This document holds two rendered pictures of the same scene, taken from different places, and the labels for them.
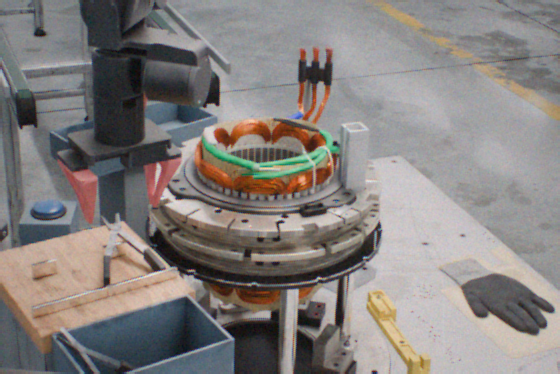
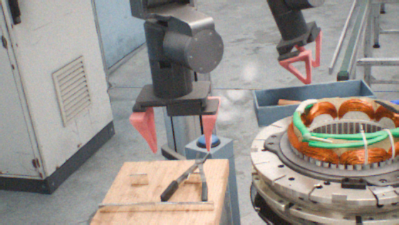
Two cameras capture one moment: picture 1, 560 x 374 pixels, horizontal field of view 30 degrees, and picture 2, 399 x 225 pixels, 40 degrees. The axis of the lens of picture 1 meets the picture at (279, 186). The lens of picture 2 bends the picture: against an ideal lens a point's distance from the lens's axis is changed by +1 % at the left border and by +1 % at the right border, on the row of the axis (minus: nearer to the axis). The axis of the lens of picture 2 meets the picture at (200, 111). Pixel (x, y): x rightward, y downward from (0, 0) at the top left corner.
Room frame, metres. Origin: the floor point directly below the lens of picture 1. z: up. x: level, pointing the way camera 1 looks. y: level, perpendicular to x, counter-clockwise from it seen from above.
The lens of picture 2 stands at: (0.58, -0.37, 1.52)
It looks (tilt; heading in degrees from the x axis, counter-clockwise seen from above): 23 degrees down; 44
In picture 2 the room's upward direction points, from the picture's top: 7 degrees counter-clockwise
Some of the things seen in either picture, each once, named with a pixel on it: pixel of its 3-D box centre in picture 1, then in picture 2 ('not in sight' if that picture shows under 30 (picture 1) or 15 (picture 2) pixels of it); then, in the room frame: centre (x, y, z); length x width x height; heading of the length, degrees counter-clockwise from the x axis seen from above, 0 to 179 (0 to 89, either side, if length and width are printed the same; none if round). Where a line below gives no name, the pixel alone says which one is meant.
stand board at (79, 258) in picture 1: (86, 281); (164, 196); (1.08, 0.23, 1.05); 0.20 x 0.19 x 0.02; 33
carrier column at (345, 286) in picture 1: (345, 282); not in sight; (1.34, -0.10, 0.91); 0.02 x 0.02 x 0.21
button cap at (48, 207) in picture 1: (48, 207); (208, 139); (1.29, 0.32, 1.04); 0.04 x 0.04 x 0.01
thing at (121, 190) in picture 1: (137, 203); (313, 151); (1.55, 0.23, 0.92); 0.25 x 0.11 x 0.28; 132
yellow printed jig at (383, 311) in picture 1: (396, 328); not in sight; (1.39, -0.19, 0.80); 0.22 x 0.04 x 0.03; 16
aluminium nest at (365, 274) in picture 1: (333, 267); not in sight; (1.58, -0.10, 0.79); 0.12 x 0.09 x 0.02; 48
